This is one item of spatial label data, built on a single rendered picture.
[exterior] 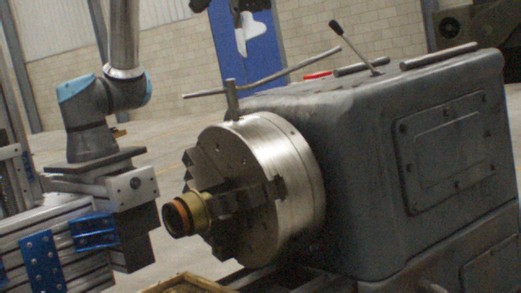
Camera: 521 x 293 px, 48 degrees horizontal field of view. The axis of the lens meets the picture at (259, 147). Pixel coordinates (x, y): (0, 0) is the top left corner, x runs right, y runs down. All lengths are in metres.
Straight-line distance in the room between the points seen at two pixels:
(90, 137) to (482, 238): 1.06
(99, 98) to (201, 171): 0.56
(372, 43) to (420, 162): 10.89
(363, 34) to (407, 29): 0.95
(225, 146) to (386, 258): 0.40
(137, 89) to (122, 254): 0.47
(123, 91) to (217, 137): 0.58
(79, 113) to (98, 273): 0.45
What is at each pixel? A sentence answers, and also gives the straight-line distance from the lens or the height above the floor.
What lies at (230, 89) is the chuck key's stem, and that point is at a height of 1.30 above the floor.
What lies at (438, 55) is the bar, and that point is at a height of 1.27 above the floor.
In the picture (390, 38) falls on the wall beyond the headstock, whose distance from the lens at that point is 11.96.
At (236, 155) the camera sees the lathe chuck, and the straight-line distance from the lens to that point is 1.15.
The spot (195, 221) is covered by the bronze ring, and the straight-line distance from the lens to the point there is 1.13.
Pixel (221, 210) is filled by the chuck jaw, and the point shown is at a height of 1.08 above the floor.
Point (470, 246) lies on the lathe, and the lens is 1.47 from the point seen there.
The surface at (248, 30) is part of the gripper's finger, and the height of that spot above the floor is 1.41.
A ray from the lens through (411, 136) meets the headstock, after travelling 1.27.
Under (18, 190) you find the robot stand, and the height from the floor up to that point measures 1.12.
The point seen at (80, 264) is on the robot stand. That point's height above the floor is 0.90.
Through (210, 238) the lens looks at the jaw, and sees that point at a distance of 1.22.
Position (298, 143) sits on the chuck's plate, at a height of 1.17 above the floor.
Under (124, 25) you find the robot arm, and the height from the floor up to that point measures 1.50.
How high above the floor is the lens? 1.37
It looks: 10 degrees down
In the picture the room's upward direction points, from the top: 12 degrees counter-clockwise
